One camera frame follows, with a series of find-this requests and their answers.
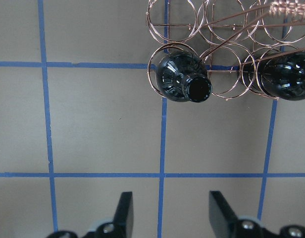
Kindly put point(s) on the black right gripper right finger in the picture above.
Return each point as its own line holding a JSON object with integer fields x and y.
{"x": 226, "y": 224}

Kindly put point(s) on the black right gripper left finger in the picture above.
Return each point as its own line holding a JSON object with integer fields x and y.
{"x": 122, "y": 223}

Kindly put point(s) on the dark wine bottle outer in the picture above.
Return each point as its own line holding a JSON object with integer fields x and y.
{"x": 181, "y": 76}

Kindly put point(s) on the dark wine bottle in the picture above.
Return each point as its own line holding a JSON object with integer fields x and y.
{"x": 181, "y": 76}
{"x": 282, "y": 77}

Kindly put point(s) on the dark wine bottle inner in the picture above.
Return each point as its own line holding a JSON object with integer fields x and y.
{"x": 282, "y": 77}

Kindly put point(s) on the copper wire bottle basket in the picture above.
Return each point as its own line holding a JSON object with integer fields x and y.
{"x": 292, "y": 10}

